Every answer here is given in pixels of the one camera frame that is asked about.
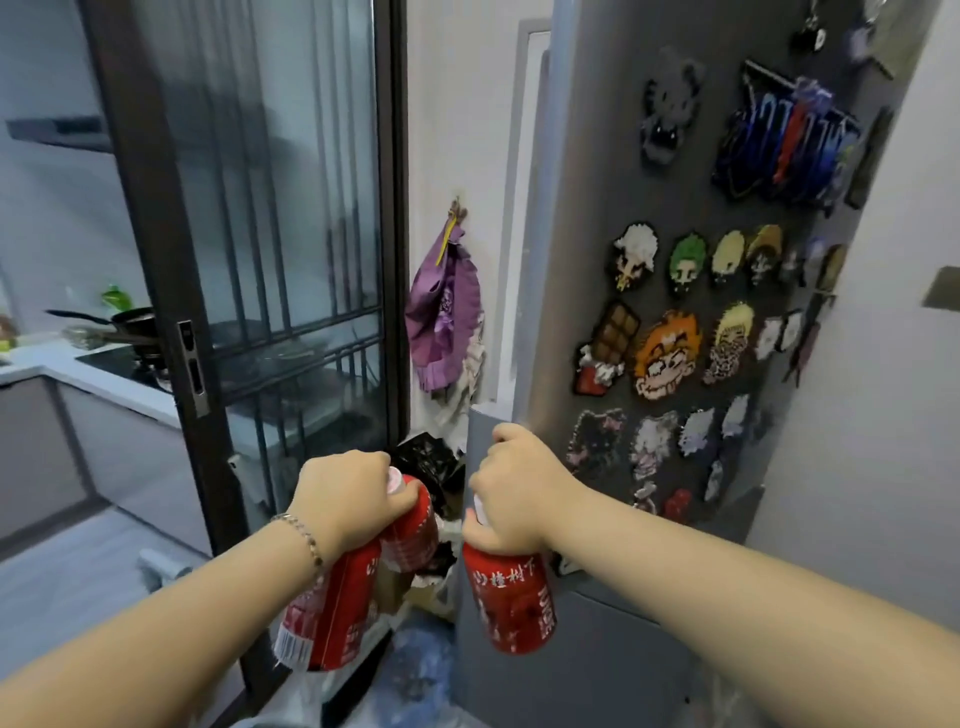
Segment person's left hand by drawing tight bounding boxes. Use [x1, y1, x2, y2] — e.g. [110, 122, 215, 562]
[288, 449, 414, 561]

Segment person's right hand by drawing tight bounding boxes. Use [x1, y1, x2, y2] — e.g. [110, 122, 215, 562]
[467, 423, 583, 557]

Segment red drink bottle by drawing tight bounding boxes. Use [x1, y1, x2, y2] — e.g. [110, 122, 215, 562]
[460, 491, 561, 656]
[273, 535, 384, 673]
[378, 465, 441, 576]

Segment person's left forearm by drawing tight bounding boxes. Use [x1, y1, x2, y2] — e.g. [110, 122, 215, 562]
[0, 496, 346, 728]

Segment person's right forearm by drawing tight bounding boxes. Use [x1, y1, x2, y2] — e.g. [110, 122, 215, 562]
[540, 469, 960, 728]

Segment black plastic bag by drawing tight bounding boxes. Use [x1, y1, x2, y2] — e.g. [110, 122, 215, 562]
[389, 432, 467, 520]

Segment white cloth bag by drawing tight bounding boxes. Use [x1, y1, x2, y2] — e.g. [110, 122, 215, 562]
[431, 315, 489, 423]

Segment blue plastic bag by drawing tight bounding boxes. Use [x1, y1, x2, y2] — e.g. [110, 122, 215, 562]
[378, 610, 460, 726]

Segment purple cloth bag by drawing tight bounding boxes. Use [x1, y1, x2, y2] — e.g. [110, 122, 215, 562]
[404, 223, 483, 396]

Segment white plastic bag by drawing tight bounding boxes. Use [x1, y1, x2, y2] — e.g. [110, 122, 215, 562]
[253, 660, 423, 728]

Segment group of bead art magnets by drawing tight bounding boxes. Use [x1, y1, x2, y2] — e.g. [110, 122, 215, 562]
[565, 48, 853, 528]

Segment white floor appliance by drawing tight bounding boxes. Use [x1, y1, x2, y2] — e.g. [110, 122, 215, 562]
[136, 546, 193, 585]

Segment grey refrigerator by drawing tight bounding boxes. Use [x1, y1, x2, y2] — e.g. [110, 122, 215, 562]
[453, 0, 943, 728]

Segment black cooktop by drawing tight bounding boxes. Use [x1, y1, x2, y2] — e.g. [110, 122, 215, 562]
[74, 341, 182, 396]

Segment black frying pan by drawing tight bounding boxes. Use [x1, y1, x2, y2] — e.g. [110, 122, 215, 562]
[44, 305, 159, 340]

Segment grey kitchen cabinet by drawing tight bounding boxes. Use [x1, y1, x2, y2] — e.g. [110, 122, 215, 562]
[0, 373, 213, 558]

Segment black framed glass sliding door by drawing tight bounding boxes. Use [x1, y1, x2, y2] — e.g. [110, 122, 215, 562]
[78, 0, 411, 728]

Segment grey range hood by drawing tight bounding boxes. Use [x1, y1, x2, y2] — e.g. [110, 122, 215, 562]
[5, 115, 114, 156]

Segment dark rectangular fridge magnet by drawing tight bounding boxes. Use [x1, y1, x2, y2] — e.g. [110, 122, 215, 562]
[845, 106, 896, 210]

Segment black keyring charm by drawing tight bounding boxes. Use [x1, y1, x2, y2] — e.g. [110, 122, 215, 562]
[801, 0, 831, 54]

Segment hanging keyring ornament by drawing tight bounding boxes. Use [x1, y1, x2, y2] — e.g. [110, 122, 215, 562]
[846, 0, 902, 81]

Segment silver chain bracelet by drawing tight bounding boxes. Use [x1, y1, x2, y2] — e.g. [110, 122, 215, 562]
[271, 513, 326, 568]

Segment metal door handle plate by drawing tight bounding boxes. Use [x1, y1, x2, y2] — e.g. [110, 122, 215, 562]
[176, 320, 212, 420]

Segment rack of coloured lanyards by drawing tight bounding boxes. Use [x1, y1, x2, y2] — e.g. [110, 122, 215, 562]
[711, 59, 864, 219]

